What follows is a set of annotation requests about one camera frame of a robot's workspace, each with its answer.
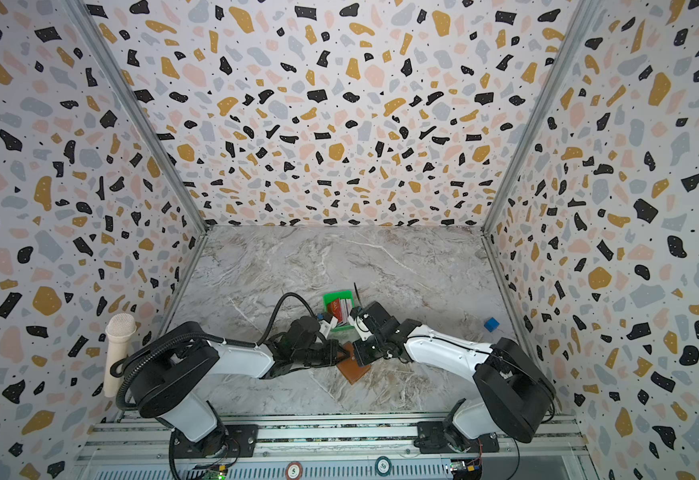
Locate aluminium mounting rail frame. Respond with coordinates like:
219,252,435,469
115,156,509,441
69,413,598,479

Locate stack of credit cards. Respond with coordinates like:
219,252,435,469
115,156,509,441
327,298,353,326

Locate beige foam microphone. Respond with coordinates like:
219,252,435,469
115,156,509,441
103,313,136,398

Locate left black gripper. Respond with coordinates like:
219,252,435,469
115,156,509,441
295,339,355,368

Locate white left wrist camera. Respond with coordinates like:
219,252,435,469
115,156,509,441
318,317,338,338

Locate green plastic card tray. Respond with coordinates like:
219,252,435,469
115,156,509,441
322,290,355,330

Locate left black corrugated cable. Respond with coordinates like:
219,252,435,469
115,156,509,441
114,292,317,412

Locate brown leather card holder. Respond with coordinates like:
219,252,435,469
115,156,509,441
336,342,371,385

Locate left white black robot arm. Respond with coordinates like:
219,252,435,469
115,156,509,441
104,316,351,444

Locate small blue cube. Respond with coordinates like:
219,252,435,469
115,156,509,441
485,318,501,332

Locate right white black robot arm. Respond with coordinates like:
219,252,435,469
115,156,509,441
351,301,555,453

